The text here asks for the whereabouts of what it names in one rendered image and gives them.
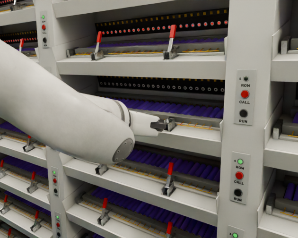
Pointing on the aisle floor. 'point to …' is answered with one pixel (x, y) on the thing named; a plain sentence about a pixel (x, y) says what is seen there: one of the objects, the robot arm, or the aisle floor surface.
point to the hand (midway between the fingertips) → (154, 124)
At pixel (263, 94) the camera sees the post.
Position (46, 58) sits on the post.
